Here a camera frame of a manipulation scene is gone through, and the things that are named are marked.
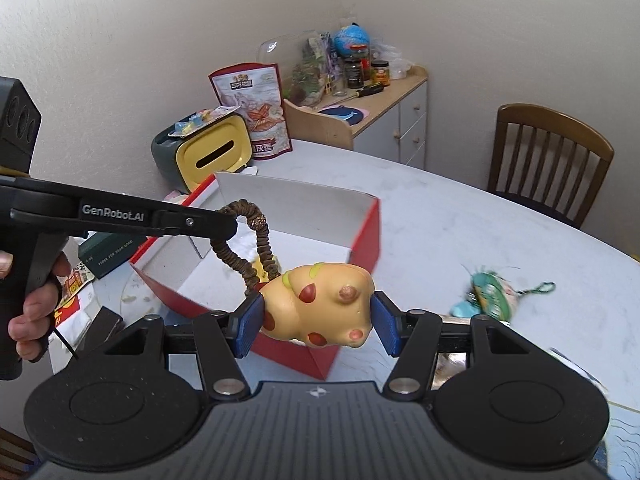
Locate yellow green tissue box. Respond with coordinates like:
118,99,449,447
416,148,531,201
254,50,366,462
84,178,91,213
151,112,252,193

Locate yellow handled screwdriver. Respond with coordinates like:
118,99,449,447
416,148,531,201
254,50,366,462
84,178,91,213
346,84,385,100

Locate white grey orange packet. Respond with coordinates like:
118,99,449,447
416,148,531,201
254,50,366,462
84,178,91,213
547,348,608,396

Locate wooden side cabinet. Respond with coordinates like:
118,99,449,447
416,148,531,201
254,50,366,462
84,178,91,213
283,65,428,169

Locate brown wooden chair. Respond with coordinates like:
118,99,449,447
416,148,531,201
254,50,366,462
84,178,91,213
486,103,614,229

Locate red white snack bag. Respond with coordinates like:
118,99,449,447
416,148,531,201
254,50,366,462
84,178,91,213
208,63,292,160

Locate yellow spotted toy animal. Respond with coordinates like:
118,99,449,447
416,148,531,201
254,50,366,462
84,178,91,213
260,263,374,348

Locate green embroidered pouch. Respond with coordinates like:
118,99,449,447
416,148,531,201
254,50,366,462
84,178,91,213
449,271,556,323

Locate person's left hand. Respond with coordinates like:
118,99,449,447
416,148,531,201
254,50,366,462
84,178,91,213
8,252,72,363

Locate yellow rectangular box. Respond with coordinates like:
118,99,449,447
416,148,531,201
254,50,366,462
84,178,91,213
252,256,270,283

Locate blue globe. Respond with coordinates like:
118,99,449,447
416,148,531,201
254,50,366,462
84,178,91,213
333,23,370,58

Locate red cardboard box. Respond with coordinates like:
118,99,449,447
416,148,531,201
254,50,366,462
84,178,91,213
128,171,382,382

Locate gold foil wrapper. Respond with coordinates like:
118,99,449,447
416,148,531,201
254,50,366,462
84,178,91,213
432,352,468,390

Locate dark green book box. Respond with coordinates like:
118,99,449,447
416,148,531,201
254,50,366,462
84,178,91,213
78,233,146,278

